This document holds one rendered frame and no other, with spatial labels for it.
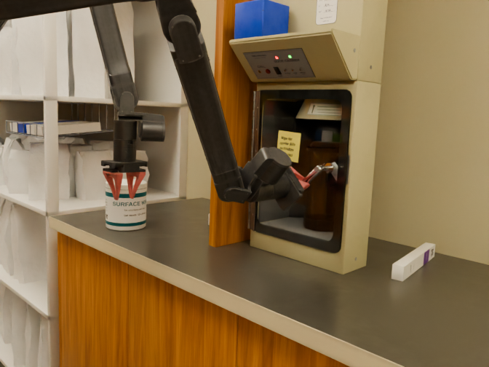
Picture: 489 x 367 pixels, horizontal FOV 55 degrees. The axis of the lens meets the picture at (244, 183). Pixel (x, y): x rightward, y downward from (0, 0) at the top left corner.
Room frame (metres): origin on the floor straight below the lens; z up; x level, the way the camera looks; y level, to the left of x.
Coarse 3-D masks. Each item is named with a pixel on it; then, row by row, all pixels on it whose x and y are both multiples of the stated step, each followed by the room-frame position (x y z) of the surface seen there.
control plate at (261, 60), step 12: (300, 48) 1.12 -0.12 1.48; (252, 60) 1.25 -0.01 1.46; (264, 60) 1.23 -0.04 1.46; (276, 60) 1.20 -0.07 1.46; (288, 60) 1.17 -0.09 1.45; (300, 60) 1.15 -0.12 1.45; (264, 72) 1.26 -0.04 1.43; (288, 72) 1.21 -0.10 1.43; (300, 72) 1.18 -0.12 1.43; (312, 72) 1.16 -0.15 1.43
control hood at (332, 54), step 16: (304, 32) 1.09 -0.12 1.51; (320, 32) 1.06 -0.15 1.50; (336, 32) 1.05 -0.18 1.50; (240, 48) 1.25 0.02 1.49; (256, 48) 1.21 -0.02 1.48; (272, 48) 1.18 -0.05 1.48; (288, 48) 1.15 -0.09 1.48; (304, 48) 1.12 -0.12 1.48; (320, 48) 1.09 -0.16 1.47; (336, 48) 1.06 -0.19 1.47; (352, 48) 1.10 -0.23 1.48; (320, 64) 1.12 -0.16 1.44; (336, 64) 1.09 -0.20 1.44; (352, 64) 1.10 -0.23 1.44; (256, 80) 1.31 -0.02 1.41; (272, 80) 1.27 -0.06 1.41; (288, 80) 1.23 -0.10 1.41; (304, 80) 1.20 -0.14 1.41; (320, 80) 1.17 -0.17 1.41; (336, 80) 1.15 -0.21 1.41
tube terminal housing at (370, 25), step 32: (288, 0) 1.27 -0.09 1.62; (352, 0) 1.14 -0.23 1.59; (384, 0) 1.19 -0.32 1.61; (288, 32) 1.27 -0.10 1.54; (352, 32) 1.13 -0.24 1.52; (384, 32) 1.19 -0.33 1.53; (352, 96) 1.13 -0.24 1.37; (352, 128) 1.12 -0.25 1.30; (352, 160) 1.12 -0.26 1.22; (352, 192) 1.13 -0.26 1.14; (352, 224) 1.14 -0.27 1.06; (288, 256) 1.24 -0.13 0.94; (320, 256) 1.17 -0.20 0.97; (352, 256) 1.15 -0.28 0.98
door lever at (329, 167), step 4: (328, 164) 1.15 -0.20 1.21; (316, 168) 1.11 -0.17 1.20; (320, 168) 1.11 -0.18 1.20; (324, 168) 1.12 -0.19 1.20; (328, 168) 1.13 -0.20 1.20; (332, 168) 1.14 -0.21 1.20; (312, 172) 1.12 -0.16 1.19; (316, 172) 1.11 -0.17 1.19; (320, 172) 1.11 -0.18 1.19; (328, 172) 1.14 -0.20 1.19; (308, 176) 1.13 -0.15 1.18; (312, 176) 1.12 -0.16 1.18; (316, 176) 1.12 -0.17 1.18; (304, 180) 1.14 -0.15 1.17; (308, 180) 1.13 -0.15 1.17; (312, 180) 1.13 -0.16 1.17
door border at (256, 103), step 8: (256, 96) 1.33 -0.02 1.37; (256, 104) 1.33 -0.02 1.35; (256, 112) 1.32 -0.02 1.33; (256, 120) 1.32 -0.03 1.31; (256, 128) 1.32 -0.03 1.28; (256, 136) 1.32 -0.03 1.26; (256, 144) 1.32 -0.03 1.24; (256, 152) 1.32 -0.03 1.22; (344, 200) 1.12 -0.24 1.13; (248, 216) 1.33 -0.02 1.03
